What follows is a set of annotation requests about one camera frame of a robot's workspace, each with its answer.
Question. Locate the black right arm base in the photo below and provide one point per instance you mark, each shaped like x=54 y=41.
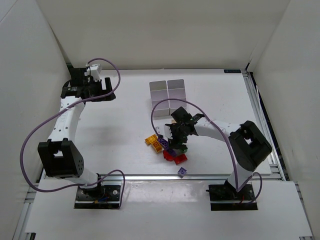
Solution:
x=222 y=197

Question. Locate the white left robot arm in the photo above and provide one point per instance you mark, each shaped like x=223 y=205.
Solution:
x=59 y=155

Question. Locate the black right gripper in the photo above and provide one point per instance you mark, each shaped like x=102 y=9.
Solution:
x=178 y=139

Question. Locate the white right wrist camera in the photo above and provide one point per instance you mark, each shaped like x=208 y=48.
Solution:
x=167 y=131

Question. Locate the white right compartment container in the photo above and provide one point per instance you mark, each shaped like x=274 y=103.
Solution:
x=176 y=90

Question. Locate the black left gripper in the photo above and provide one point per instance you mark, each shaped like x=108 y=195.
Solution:
x=97 y=90

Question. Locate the red lego brick right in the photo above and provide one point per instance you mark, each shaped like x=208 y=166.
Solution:
x=180 y=159

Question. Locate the white compartment container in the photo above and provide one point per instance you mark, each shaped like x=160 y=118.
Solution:
x=176 y=90
x=158 y=92

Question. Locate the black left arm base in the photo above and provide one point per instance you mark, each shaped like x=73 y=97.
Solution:
x=102 y=197

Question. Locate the red lego brick left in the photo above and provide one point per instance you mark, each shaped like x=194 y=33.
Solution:
x=167 y=156

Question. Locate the yellow lego brick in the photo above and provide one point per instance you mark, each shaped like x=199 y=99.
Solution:
x=151 y=139

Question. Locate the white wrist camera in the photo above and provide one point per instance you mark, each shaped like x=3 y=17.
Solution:
x=167 y=131
x=93 y=72

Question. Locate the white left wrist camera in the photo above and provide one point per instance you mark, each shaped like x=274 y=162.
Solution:
x=93 y=72

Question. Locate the yellow-orange lego brick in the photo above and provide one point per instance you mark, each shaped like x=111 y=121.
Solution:
x=157 y=146

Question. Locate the purple lego brick on red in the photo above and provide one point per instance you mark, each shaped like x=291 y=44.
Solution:
x=171 y=152

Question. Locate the white left compartment container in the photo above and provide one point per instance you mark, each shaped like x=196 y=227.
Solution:
x=158 y=92

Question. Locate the lavender small lego brick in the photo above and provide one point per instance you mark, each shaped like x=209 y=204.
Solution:
x=181 y=172

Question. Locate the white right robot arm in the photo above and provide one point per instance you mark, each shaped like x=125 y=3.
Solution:
x=246 y=144

